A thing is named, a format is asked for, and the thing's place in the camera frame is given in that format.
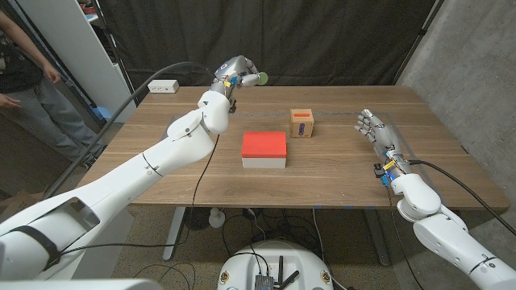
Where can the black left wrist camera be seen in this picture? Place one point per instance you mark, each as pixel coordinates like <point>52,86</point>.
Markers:
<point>232,106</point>

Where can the red-lidded white box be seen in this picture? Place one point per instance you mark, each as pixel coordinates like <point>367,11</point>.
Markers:
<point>264,145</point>

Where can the white table leg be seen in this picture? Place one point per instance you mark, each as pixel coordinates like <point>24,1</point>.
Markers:
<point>174,233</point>

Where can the blue object by cabinet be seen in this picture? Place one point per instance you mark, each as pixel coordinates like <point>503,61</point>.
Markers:
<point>101,113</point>

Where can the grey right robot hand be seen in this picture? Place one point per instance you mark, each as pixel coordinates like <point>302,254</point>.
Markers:
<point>381,135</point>

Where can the cardboard box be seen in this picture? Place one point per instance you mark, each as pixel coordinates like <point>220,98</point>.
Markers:
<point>16,203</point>

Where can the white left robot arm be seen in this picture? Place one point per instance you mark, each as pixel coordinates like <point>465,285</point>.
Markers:
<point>161,157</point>

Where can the standing person in grey trousers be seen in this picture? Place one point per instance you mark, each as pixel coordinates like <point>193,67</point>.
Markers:
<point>24,80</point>

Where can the green round coin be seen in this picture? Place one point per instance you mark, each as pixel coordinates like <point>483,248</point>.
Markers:
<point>263,78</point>

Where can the white robot torso base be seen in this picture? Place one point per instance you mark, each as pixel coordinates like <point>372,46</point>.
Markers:
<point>310,262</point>

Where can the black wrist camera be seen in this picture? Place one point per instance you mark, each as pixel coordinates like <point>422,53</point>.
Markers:
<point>379,171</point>
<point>232,106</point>

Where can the white cabinet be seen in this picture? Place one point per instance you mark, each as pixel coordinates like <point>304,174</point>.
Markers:
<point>80,52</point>

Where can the black stand pole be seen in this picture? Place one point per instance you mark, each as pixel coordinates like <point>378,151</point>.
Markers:
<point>419,34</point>
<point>117,52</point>

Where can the small black fan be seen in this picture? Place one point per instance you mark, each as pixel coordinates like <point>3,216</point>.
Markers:
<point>196,218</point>

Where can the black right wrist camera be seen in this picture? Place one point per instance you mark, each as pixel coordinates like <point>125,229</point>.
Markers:
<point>379,171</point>

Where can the white power strip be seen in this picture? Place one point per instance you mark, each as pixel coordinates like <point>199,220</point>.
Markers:
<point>163,85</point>

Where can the black curtain backdrop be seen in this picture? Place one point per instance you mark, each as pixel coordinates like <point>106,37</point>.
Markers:
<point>322,40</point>

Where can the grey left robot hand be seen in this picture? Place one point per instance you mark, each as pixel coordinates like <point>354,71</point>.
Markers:
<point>235,68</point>

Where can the grey tape outline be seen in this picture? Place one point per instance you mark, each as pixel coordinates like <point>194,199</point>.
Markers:
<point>262,114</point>

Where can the wooden slotted coin box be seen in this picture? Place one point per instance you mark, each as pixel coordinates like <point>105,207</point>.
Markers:
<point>301,125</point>

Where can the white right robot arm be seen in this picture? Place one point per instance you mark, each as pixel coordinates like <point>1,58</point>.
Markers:
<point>443,237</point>

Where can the small white round object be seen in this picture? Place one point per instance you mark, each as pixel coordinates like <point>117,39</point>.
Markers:
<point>216,218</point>

